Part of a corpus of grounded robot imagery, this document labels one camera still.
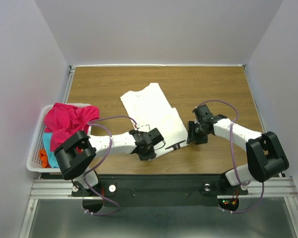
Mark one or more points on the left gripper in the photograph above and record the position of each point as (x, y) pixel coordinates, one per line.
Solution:
(151, 155)

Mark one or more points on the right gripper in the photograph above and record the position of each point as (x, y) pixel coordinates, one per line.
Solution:
(191, 135)

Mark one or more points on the white t shirt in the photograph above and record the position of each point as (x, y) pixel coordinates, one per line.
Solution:
(150, 109)

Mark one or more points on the pink t shirt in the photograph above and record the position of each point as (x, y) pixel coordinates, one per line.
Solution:
(64, 120)

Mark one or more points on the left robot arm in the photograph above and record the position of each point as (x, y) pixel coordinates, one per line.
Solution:
(75, 155)

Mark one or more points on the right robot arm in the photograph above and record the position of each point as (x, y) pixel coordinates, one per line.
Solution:
(265, 155)

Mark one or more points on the cyan t shirt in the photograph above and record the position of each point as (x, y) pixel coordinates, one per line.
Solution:
(50, 154)

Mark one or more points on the orange t shirt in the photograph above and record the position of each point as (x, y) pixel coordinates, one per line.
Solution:
(44, 158)

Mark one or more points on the white plastic laundry basket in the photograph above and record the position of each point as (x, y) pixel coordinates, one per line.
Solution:
(33, 162)

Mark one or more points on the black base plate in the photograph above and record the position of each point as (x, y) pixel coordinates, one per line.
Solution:
(161, 190)

